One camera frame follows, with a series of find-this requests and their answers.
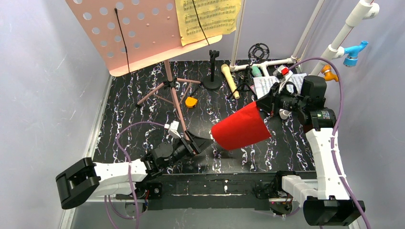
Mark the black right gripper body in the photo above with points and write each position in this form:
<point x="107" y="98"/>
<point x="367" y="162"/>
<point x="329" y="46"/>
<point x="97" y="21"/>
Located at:
<point x="272" y="102"/>

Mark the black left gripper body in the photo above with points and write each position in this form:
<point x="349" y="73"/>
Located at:
<point x="192" y="145"/>

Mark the white sheet music page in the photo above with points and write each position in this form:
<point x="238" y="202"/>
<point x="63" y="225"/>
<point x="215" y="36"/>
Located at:
<point x="263" y="84"/>

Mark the red sheet music page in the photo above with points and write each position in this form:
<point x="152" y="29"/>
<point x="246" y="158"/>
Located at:
<point x="244" y="127"/>

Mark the green microphone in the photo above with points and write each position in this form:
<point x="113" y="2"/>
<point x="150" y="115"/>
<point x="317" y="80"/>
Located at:
<point x="256" y="72"/>

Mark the small black tripod stand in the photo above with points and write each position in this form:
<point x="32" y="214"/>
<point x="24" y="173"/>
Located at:
<point x="257" y="53"/>

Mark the cream yellow microphone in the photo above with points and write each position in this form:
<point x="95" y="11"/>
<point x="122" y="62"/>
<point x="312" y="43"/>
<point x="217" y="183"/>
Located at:
<point x="225" y="69"/>

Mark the black microphone stand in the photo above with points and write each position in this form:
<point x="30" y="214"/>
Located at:
<point x="211" y="82"/>

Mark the pink music stand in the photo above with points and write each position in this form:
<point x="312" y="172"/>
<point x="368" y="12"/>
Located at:
<point x="133" y="34"/>

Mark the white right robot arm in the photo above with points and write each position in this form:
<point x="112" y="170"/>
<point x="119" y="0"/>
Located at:
<point x="330" y="204"/>

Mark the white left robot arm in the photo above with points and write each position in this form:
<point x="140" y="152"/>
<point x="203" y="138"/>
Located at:
<point x="87" y="179"/>

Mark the orange tape measure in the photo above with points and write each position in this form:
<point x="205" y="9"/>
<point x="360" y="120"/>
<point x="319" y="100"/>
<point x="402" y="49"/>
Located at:
<point x="191" y="102"/>

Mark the orange pipe fitting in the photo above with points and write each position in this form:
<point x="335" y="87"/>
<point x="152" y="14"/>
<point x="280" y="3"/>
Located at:
<point x="328" y="74"/>

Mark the blue pipe fitting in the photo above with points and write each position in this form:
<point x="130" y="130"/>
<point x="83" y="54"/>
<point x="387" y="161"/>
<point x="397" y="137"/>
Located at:
<point x="352" y="53"/>

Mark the yellow sheet music page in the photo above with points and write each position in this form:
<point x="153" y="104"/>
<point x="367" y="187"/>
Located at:
<point x="202" y="19"/>

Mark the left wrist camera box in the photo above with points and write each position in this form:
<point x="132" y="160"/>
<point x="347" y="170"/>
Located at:
<point x="173" y="129"/>

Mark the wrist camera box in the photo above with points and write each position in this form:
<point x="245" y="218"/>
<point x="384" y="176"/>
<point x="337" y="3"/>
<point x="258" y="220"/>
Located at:
<point x="173" y="129"/>
<point x="284" y="74"/>

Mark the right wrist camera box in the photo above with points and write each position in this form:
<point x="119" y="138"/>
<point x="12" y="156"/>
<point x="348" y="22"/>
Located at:
<point x="284" y="74"/>

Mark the right robot arm base mount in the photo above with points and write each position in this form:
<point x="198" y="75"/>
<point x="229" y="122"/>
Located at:
<point x="279" y="200"/>

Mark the white PVC pipe frame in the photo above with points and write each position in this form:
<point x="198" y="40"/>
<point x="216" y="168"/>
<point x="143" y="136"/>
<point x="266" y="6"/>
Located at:
<point x="322" y="20"/>

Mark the aluminium rail frame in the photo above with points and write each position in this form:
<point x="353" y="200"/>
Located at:
<point x="228" y="184"/>

